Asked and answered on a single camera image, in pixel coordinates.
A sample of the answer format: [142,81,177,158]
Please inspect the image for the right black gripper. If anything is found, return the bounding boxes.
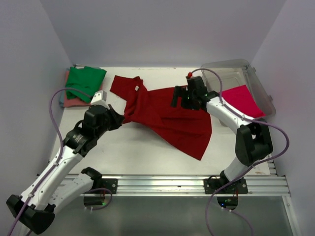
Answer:
[171,86,200,111]

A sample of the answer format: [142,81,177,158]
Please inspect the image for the dark red t-shirt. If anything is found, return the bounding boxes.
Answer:
[110,76,212,160]

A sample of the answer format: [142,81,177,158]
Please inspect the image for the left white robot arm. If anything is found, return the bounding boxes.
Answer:
[6,105,124,235]

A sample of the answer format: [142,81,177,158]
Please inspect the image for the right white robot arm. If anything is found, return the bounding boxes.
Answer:
[171,76,273,193]

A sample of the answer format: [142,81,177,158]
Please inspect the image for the green t-shirt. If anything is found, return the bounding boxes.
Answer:
[65,65,107,104]

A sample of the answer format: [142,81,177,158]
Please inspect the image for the folded salmon pink t-shirt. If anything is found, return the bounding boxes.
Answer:
[63,70,103,108]

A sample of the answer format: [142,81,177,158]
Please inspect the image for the clear plastic storage bin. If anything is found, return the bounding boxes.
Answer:
[201,59,276,119]

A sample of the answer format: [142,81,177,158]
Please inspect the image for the magenta folded t-shirt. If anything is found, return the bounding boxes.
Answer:
[222,85,265,118]

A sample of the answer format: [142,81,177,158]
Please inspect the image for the folded light blue t-shirt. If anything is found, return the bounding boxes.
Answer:
[59,91,65,108]

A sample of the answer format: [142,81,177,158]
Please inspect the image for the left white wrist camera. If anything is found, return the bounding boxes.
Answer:
[91,90,107,107]

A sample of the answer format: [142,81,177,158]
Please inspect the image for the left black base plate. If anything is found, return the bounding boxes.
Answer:
[92,178,118,194]

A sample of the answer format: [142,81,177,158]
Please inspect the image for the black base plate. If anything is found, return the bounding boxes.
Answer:
[92,178,118,194]
[203,176,249,194]

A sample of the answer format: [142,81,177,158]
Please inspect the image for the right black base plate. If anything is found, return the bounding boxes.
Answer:
[203,176,249,194]

